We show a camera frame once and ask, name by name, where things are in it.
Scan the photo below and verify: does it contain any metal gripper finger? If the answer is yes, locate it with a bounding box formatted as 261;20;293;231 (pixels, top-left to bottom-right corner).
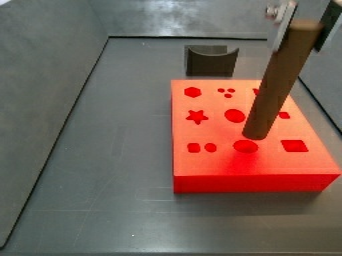
314;0;342;52
265;0;298;52

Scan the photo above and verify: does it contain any brown oval peg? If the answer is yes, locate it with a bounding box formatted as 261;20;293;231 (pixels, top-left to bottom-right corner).
242;19;323;140

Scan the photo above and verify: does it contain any black curved holder block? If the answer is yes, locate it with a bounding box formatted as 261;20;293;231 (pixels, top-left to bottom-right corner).
185;45;239;77

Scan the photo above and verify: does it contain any red shape-sorting block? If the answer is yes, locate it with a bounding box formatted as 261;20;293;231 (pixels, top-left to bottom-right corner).
171;80;342;193

